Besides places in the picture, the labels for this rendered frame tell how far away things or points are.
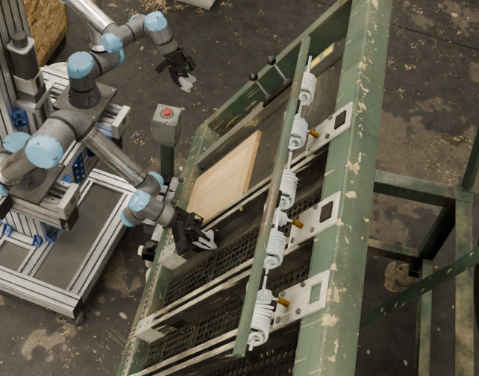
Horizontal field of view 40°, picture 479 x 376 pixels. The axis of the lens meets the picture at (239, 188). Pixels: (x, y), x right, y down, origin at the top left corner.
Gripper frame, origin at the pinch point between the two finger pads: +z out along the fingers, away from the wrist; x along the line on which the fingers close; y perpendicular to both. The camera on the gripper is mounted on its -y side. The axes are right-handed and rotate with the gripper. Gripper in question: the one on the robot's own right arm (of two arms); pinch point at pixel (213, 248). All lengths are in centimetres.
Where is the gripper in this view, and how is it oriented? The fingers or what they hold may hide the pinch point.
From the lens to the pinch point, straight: 242.6
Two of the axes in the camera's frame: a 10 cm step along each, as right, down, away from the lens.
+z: 8.0, 4.9, 3.5
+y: 2.1, -7.8, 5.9
